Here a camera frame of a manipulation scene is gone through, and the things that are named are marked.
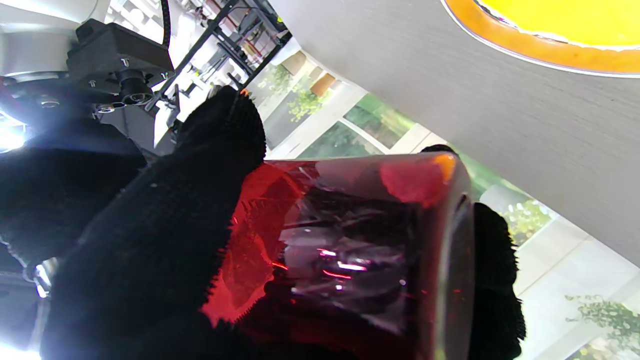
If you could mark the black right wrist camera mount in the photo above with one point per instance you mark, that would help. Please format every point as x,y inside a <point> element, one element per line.
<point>120,65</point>

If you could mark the ceiling light strip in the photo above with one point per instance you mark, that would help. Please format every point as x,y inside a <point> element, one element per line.
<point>10,135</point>

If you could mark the cluttered background shelf rack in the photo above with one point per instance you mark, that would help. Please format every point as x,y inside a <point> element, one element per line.
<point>245,35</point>

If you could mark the printed garden window backdrop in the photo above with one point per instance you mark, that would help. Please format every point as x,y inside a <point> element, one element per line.
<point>320,115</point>

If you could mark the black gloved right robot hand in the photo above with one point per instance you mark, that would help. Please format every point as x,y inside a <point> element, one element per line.
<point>55,200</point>

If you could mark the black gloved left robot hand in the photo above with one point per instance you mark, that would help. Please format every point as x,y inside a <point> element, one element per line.
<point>150,250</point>

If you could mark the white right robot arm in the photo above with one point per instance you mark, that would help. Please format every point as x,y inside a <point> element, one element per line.
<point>35,45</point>

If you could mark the red transparent sample bottle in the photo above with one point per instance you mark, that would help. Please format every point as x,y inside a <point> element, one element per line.
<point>360,250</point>

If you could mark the steel kidney-shaped tray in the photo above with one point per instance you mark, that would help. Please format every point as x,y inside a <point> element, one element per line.
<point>500,35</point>

